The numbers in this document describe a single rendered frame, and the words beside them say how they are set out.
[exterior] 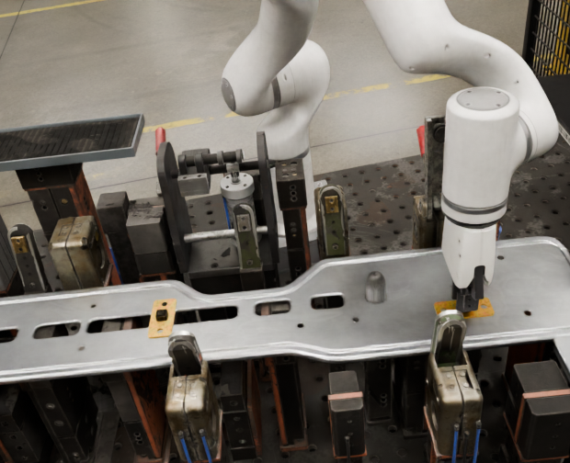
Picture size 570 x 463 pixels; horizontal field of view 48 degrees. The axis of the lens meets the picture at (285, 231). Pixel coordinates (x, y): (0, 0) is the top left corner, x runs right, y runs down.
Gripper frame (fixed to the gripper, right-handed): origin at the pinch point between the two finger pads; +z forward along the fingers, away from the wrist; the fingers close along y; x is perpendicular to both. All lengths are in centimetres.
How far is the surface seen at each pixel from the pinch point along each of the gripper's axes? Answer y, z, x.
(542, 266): -7.7, 3.3, 14.7
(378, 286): -3.5, -0.1, -12.3
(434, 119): -21.2, -17.9, -0.5
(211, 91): -313, 104, -70
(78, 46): -424, 105, -180
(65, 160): -32, -12, -64
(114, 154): -32, -12, -55
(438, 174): -19.7, -8.6, 0.2
